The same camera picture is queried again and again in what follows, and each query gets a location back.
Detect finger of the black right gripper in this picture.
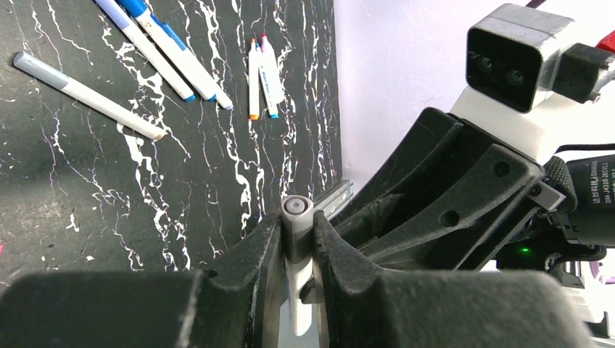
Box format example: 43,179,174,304
332,107,544,270

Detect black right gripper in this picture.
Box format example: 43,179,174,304
495,154,614,276

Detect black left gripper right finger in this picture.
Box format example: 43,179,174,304
313,212,594,347

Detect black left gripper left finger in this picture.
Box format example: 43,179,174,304
1,212,281,347

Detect pink highlighter body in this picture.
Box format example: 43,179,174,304
260,33,284,104

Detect white marker green cap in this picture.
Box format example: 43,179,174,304
248,38,260,120

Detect white marker light grey cap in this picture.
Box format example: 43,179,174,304
13,51,166,141

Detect white marker dark grey cap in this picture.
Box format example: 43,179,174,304
281,195,314,336

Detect white marker pink cap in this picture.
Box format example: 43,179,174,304
255,43,278,119

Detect white marker dark blue cap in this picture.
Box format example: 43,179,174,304
118,0,234,110

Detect white marker lavender cap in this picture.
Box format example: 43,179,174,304
95,0,196,102

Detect aluminium rail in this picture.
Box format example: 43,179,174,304
314,179,355,220

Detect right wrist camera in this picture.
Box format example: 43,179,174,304
466,4,614,113

